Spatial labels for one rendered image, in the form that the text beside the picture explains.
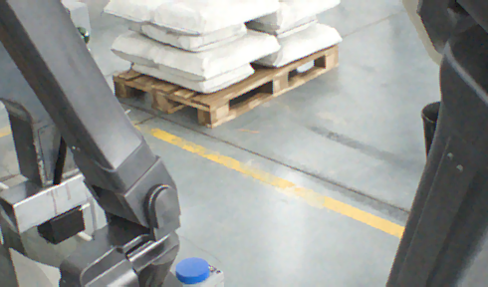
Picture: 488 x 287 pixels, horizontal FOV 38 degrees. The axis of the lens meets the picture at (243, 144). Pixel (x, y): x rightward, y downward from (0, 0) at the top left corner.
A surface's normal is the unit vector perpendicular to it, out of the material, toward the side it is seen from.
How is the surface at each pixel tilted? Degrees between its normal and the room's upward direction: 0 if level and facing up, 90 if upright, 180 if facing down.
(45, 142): 90
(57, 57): 87
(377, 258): 0
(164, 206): 85
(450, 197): 103
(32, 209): 90
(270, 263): 0
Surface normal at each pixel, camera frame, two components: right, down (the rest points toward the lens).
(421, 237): -0.89, 0.40
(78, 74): 0.78, 0.15
